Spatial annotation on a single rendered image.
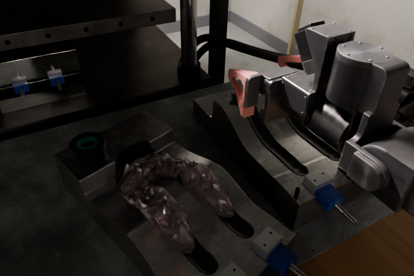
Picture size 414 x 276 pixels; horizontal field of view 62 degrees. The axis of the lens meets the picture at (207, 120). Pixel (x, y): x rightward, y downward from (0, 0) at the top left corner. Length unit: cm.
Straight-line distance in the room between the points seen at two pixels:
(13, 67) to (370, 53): 105
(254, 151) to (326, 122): 46
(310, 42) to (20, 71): 98
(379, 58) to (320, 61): 7
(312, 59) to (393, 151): 14
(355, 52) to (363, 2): 239
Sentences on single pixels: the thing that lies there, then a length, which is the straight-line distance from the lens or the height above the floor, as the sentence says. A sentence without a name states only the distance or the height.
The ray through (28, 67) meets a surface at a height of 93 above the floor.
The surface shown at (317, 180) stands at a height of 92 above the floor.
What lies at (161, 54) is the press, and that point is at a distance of 154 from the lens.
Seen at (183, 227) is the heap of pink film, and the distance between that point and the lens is 70.
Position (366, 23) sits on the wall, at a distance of 278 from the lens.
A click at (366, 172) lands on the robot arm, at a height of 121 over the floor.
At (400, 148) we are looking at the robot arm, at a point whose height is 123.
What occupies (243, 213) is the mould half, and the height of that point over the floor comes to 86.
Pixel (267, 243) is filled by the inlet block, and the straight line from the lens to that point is 70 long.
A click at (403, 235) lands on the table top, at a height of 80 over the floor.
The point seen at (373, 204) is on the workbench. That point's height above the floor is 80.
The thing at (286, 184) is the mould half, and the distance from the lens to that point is 79.
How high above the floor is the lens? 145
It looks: 37 degrees down
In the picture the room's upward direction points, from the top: 1 degrees clockwise
